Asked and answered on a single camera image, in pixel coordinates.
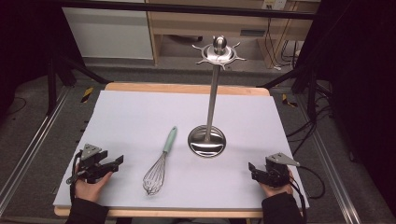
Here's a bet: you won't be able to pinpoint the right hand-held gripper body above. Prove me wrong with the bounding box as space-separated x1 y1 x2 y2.
257 151 302 189

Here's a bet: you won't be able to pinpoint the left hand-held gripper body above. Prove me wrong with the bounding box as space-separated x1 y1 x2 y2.
65 143 110 185

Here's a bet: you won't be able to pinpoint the person's right hand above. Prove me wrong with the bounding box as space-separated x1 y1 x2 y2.
259 168 294 199

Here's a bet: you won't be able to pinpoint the person's left hand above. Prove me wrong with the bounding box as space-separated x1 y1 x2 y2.
74 170 114 203

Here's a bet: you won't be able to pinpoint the yellow black hazard tape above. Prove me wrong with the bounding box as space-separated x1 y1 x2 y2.
281 93 299 109
80 86 94 104

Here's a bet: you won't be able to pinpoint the steel utensil stand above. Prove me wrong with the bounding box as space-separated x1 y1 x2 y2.
187 35 248 159

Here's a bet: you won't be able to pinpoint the white table mat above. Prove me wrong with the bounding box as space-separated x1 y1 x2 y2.
52 90 310 210

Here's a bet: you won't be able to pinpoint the black metal stand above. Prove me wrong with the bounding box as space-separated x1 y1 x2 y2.
257 63 332 120
46 46 110 117

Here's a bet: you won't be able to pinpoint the wooden table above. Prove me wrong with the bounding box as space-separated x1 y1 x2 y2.
53 81 272 219

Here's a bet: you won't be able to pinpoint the white cabinet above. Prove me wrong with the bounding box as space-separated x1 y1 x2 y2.
62 0 154 61

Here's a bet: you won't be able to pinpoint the wooden desk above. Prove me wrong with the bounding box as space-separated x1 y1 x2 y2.
145 0 322 69

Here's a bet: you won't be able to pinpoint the whisk with green handle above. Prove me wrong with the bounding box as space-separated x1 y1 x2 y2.
142 125 178 197

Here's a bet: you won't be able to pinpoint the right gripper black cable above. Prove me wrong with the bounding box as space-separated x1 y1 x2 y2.
289 165 327 224

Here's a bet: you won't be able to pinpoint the black floor cables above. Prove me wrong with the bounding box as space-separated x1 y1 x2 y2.
285 92 333 157

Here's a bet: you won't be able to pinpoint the metal floor rail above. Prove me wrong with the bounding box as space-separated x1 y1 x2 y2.
297 92 364 224
0 87 73 216

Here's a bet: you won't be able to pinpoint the cables under desk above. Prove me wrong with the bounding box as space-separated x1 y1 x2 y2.
264 3 303 71

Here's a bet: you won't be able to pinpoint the black frame bar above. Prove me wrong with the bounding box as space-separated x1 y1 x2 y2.
59 0 316 21

